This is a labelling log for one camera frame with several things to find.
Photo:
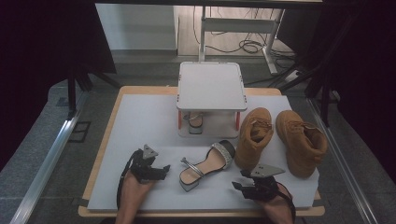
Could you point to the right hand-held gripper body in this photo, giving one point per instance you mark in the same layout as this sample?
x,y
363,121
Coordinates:
x,y
263,188

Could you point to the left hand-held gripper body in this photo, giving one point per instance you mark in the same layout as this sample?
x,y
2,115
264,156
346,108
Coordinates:
x,y
143,169

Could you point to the tan suede boot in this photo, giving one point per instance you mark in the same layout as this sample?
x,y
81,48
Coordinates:
x,y
258,115
292,130

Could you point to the white two-tier shoe rack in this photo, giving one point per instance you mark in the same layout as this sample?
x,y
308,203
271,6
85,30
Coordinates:
x,y
211,87

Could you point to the person's right hand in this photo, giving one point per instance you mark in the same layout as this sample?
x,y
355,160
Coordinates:
x,y
280,203

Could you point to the black floor outlet plate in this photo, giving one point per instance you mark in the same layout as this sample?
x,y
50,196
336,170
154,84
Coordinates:
x,y
79,132

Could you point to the black metal stand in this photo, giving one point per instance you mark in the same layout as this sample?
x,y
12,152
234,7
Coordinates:
x,y
325,99
72,93

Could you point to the white power strip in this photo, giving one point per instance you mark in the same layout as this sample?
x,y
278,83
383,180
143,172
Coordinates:
x,y
292,75

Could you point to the white cabinet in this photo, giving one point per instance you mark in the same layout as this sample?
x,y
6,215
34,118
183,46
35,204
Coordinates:
x,y
137,28

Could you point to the dark curtain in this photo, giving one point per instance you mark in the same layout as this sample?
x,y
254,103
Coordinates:
x,y
367,77
37,62

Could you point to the aluminium rail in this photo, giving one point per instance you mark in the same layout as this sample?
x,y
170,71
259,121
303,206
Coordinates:
x,y
342,161
46,168

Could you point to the white desk frame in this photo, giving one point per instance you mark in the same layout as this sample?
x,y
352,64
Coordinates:
x,y
236,25

